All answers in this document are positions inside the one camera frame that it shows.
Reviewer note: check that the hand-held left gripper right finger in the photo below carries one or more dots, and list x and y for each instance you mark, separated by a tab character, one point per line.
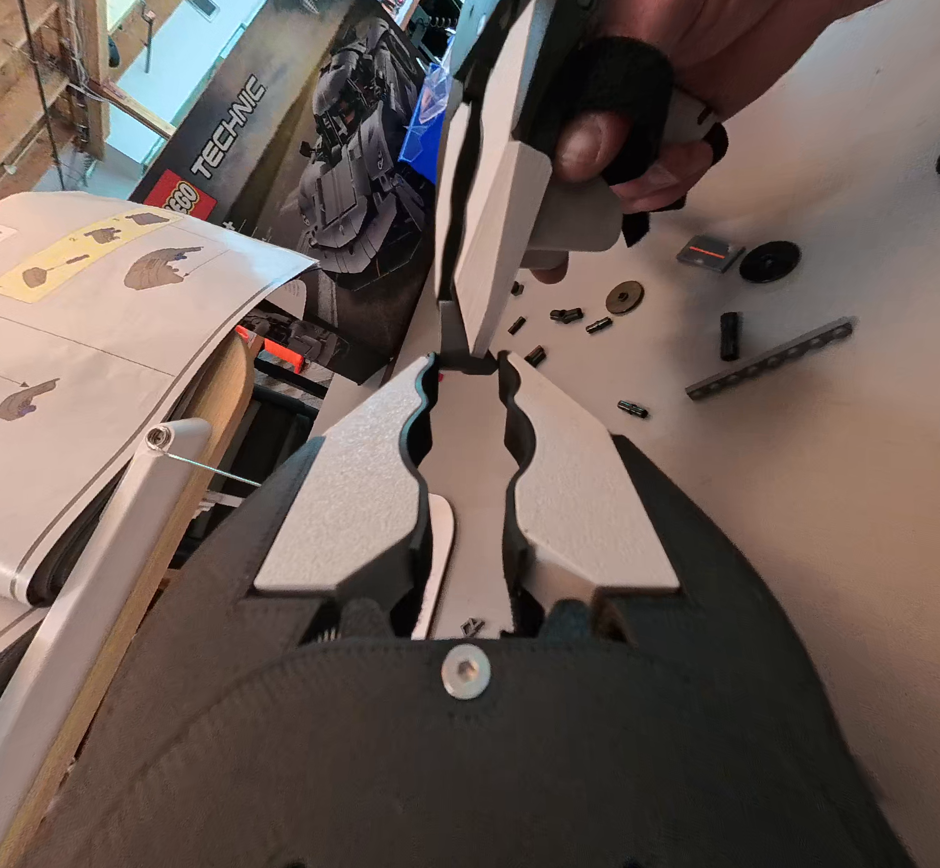
595	515

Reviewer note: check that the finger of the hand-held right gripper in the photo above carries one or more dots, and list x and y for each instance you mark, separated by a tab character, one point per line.
499	222
449	207

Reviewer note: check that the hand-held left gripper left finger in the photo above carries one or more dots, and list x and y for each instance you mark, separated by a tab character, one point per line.
338	508

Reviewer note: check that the black lego pin connector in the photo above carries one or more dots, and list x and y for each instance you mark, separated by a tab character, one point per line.
566	313

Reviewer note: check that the dark car set box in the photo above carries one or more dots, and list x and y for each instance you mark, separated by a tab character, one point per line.
294	75

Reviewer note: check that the black lego tube connector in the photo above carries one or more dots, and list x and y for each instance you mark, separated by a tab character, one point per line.
729	335

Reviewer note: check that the long grey lego beam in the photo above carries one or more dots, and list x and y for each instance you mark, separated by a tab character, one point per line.
771	359

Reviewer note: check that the black round lego disc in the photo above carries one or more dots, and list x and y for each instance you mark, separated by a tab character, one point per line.
769	262

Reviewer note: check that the lego instruction booklet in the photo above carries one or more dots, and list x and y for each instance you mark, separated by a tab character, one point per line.
110	310

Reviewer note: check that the blue plastic bin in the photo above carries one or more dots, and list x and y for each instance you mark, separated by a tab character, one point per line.
422	126

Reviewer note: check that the small grey slope brick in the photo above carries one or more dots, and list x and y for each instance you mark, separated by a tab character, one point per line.
471	626

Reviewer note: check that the dark tile with red stripe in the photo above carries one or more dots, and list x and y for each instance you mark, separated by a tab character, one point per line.
711	253

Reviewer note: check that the wooden frame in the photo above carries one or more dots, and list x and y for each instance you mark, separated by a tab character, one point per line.
44	75

